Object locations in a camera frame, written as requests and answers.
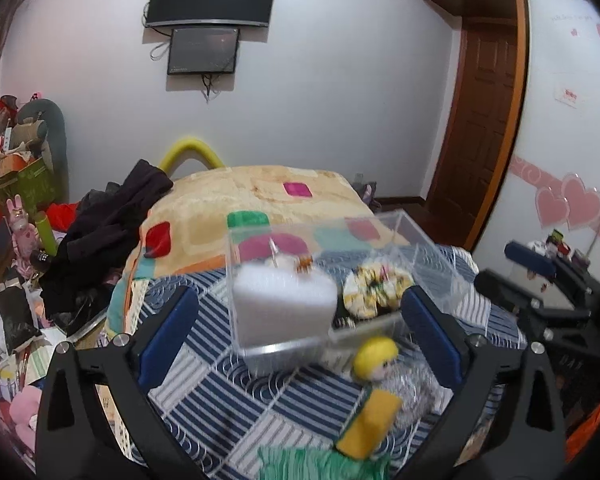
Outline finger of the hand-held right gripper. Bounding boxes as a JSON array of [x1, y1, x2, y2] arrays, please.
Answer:
[[504, 241, 600, 297], [474, 268, 592, 357]]

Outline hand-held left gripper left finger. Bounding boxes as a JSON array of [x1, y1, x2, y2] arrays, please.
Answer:
[[34, 284, 206, 480]]

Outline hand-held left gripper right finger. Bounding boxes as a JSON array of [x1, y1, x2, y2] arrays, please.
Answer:
[[400, 285, 567, 480]]

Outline yellow-haired plush doll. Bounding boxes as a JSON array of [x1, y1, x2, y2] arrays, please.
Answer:
[[347, 336, 456, 426]]

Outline yellow sponge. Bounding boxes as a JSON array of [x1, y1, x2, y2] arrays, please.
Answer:
[[334, 389, 403, 460]]

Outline clear acrylic box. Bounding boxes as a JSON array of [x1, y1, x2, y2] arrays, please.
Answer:
[[226, 211, 481, 376]]

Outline small toy figures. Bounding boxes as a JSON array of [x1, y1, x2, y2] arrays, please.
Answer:
[[527, 229, 593, 272]]

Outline orange cloth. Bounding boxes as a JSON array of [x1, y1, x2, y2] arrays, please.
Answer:
[[566, 392, 600, 463]]

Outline yellow floral scrunchie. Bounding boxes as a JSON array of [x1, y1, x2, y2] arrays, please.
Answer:
[[342, 259, 415, 320]]

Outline blue striped blanket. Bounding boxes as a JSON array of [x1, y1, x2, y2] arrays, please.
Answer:
[[100, 245, 531, 480]]

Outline white heart-shaped sponge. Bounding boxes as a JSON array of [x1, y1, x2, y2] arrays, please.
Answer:
[[234, 262, 338, 350]]

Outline dark clothes pile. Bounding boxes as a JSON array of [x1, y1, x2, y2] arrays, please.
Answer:
[[40, 159, 175, 322]]

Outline white wardrobe with pink hearts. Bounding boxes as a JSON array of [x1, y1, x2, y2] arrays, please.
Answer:
[[472, 0, 600, 281]]

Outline small white orange plush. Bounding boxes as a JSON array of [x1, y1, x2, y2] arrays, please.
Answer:
[[262, 252, 314, 274]]

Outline brown wooden door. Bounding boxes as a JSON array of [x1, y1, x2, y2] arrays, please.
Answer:
[[425, 17, 520, 233]]

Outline black bag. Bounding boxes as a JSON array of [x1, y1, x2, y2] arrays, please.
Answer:
[[0, 287, 43, 353]]

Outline pink plush toy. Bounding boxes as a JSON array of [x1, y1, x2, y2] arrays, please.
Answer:
[[9, 385, 43, 453]]

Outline green bottle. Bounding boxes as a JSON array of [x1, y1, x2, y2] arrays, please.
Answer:
[[34, 211, 60, 257]]

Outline purple cloth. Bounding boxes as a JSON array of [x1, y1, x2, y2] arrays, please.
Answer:
[[352, 174, 382, 211]]

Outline yellow patchwork blanket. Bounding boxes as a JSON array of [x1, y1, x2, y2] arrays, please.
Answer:
[[105, 164, 412, 341]]

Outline red cloth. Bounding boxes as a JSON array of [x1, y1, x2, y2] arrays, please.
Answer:
[[47, 202, 83, 233]]

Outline green knitted cloth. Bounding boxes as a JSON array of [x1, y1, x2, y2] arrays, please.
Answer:
[[256, 446, 393, 480]]

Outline pink bunny doll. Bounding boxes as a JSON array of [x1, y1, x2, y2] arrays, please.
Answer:
[[7, 195, 40, 261]]

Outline yellow padded tube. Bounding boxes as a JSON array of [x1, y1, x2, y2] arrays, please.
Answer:
[[159, 136, 226, 176]]

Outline green cardboard box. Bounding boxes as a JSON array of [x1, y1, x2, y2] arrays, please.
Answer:
[[0, 156, 57, 206]]

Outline black cable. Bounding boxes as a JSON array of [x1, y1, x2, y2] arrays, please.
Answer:
[[201, 74, 221, 103]]

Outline small black wall monitor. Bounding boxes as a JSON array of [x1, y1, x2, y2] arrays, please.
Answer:
[[167, 27, 241, 76]]

